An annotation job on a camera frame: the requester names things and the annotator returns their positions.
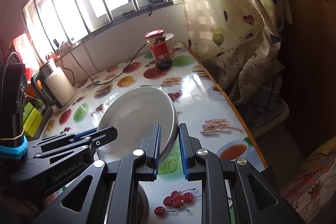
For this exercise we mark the printed blanket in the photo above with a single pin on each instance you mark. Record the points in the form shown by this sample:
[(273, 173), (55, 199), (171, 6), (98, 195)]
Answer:
[(315, 187)]

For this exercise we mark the red white paper cup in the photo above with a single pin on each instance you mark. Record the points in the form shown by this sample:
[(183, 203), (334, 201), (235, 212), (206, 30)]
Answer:
[(176, 47)]

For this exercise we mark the red box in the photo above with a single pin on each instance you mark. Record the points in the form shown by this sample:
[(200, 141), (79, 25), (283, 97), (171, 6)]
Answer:
[(22, 47)]

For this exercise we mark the glass jar with red lid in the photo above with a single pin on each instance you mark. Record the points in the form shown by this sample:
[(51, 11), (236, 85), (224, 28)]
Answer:
[(160, 50)]

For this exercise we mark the fruit printed tablecloth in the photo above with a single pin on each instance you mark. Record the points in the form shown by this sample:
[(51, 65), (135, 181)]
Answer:
[(189, 87)]

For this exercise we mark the cream electric kettle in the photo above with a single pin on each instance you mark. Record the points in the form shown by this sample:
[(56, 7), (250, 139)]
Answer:
[(56, 87)]

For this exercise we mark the wooden wardrobe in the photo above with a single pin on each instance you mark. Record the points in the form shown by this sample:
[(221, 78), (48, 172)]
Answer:
[(309, 43)]

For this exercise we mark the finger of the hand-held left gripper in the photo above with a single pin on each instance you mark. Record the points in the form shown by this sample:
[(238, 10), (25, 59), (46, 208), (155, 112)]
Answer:
[(86, 137), (73, 151)]

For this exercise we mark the lime green box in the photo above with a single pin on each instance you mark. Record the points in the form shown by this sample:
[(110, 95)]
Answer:
[(32, 119)]

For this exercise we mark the window with metal bars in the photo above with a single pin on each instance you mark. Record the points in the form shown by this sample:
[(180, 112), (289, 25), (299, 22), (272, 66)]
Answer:
[(78, 3)]

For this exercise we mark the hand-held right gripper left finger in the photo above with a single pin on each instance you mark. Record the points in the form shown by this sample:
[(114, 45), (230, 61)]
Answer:
[(156, 153)]

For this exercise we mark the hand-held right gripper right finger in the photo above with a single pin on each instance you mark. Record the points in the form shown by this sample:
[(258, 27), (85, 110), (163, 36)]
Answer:
[(183, 153)]

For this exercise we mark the zigzag striped box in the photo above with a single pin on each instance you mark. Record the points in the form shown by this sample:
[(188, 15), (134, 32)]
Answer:
[(46, 119)]

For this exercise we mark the heart patterned curtain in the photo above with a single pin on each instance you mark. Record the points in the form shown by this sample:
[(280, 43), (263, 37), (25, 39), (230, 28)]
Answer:
[(231, 29)]

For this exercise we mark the beige round plate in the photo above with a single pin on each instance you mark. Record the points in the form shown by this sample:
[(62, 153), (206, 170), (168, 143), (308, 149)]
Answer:
[(143, 203), (136, 113)]

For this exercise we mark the white plastic stool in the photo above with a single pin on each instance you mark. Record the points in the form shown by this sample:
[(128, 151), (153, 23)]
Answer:
[(273, 119)]

